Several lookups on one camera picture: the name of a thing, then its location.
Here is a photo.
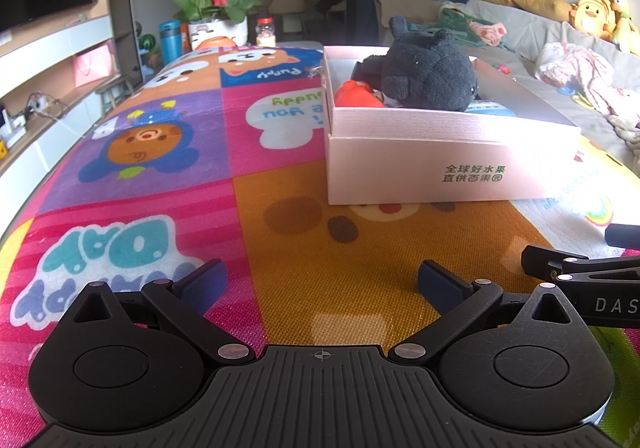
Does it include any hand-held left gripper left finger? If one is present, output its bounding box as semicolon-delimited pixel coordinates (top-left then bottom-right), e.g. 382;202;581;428
65;258;257;370

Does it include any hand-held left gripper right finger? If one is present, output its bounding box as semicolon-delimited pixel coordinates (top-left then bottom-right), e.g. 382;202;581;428
387;259;583;370

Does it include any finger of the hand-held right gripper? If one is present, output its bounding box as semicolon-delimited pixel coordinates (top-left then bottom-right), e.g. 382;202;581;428
605;223;640;249
521;245;640;285

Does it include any pale pink cardboard box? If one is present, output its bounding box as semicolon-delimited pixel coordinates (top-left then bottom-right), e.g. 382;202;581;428
321;45;582;207

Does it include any blue white wet wipes packet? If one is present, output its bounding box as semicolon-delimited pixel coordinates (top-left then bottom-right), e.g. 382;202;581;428
464;98;516;118

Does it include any red pig toy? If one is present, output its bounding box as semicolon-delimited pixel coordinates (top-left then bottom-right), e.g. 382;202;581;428
333;80;386;109

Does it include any black plush toy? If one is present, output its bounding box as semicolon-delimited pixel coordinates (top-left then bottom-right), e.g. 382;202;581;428
350;14;480;113

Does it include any colourful cartoon play mat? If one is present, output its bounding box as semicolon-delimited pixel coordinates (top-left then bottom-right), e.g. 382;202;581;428
0;45;640;448

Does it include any white pink floral cloth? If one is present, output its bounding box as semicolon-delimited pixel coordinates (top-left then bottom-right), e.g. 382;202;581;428
534;41;640;125

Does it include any small wooden stool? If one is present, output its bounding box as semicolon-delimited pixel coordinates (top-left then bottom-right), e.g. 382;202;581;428
94;74;136;117

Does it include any yellow green plush toy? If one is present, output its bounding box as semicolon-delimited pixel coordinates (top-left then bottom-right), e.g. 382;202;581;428
610;0;640;54

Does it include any grey covered sofa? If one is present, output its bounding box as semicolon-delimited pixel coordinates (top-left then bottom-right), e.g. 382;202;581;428
374;0;640;179

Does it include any yellow duck plush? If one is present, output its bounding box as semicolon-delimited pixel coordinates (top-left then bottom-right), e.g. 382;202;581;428
569;0;616;41

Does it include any pink clothing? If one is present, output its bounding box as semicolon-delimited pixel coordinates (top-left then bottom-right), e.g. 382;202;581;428
467;21;507;48

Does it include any orange round toy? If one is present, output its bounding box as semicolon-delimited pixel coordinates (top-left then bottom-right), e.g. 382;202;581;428
197;34;236;51

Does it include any blue water bottle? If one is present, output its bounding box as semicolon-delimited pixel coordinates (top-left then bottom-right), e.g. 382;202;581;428
158;18;182;66

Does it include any pink paper bag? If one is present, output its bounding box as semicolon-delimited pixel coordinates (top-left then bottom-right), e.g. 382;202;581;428
73;44;112;89

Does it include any green clothing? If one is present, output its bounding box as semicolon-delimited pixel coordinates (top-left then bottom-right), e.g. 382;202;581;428
437;7;489;49

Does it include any yellow pillow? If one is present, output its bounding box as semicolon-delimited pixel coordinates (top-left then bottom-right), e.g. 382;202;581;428
473;0;576;24

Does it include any clear jar with red lid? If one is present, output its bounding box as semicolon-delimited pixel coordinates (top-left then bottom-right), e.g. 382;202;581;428
254;17;277;49

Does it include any black chair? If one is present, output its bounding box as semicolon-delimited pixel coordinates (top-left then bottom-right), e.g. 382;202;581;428
317;0;346;24

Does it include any white tv wall cabinet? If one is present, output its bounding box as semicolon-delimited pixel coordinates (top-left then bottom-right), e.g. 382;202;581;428
0;12;132;209

